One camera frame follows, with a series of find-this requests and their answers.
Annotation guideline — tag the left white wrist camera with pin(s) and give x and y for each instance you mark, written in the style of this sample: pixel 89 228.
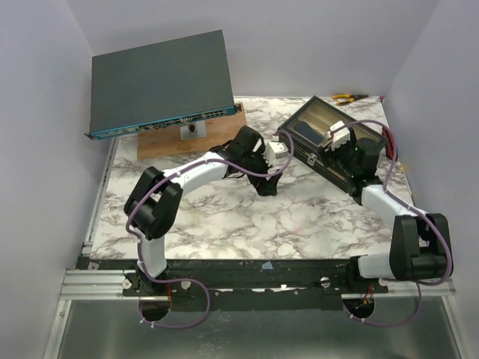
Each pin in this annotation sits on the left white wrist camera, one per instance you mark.
pixel 275 152

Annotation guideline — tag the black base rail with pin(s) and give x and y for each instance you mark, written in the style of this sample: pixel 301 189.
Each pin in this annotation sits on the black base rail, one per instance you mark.
pixel 241 285

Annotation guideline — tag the wooden board stand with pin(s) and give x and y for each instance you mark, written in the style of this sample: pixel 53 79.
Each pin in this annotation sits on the wooden board stand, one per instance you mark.
pixel 190 138

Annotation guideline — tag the grey network switch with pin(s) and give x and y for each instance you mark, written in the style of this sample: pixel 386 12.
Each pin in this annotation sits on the grey network switch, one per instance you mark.
pixel 171 83

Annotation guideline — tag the yellow handled pliers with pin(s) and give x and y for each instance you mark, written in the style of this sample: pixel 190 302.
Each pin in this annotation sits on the yellow handled pliers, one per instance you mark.
pixel 346 99

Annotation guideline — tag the black compartment box with lid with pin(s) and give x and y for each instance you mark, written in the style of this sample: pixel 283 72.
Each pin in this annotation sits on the black compartment box with lid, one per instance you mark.
pixel 320 116

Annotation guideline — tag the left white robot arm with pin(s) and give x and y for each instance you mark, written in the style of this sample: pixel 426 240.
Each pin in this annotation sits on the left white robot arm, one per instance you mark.
pixel 152 206

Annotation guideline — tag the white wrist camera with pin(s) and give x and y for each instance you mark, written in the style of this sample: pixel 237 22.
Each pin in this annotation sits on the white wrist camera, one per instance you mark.
pixel 275 152
pixel 337 136

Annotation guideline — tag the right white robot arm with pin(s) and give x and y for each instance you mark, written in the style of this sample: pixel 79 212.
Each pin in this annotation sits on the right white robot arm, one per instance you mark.
pixel 420 248

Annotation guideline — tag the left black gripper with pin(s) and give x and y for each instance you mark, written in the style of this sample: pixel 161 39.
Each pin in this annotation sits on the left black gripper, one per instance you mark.
pixel 265 187

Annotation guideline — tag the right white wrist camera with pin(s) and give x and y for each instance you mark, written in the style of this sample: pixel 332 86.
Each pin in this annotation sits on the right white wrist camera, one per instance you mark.
pixel 337 136

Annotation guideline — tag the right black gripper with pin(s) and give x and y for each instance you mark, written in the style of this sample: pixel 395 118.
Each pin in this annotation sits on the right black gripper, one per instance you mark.
pixel 337 150

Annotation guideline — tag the rolled navy blue cloth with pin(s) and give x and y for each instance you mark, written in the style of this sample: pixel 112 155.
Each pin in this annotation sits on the rolled navy blue cloth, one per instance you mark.
pixel 305 130

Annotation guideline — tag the aluminium frame extrusion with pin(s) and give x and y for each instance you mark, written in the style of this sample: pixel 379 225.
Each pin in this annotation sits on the aluminium frame extrusion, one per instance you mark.
pixel 92 321

